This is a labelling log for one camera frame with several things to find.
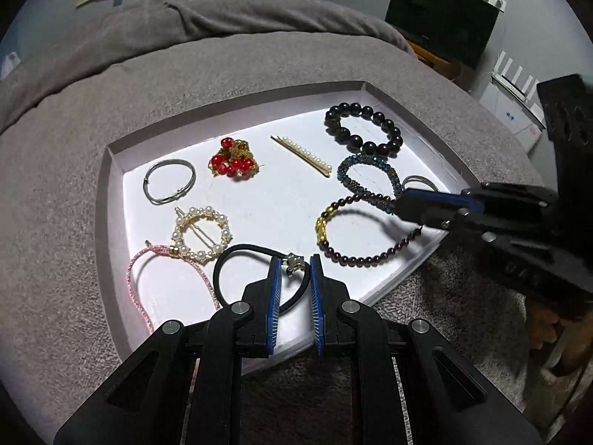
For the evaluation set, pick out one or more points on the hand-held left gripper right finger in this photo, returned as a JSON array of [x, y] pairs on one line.
[[317, 301]]

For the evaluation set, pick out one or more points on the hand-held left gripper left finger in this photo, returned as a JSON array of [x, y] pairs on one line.
[[274, 301]]

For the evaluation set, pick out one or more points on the person's right hand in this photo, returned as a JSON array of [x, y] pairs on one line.
[[544, 327]]

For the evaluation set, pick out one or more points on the white plastic bag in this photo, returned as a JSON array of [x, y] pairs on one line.
[[9, 65]]

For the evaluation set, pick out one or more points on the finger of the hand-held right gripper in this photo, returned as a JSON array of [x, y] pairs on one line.
[[431, 215], [509, 197]]

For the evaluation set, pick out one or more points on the gold pearl hairpin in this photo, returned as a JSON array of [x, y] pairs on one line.
[[301, 154]]

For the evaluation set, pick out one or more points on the grey textured blanket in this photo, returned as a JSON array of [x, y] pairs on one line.
[[55, 241]]

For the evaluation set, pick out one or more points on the grey shallow tray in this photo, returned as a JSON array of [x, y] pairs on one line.
[[278, 194]]

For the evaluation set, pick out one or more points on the black monitor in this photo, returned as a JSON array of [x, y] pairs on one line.
[[440, 14]]

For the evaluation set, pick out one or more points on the red bead brooch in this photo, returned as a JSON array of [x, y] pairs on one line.
[[229, 164]]

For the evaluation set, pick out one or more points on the silver bangle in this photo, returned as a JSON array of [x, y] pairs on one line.
[[150, 194]]

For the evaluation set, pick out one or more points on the white router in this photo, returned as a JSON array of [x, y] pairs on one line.
[[514, 83]]

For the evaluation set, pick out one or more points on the grey quilt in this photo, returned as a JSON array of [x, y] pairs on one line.
[[185, 23]]

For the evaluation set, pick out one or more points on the round pearl hair clip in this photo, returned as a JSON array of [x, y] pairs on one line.
[[183, 243]]

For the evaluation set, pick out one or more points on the wooden stand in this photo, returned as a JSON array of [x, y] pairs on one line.
[[440, 62]]

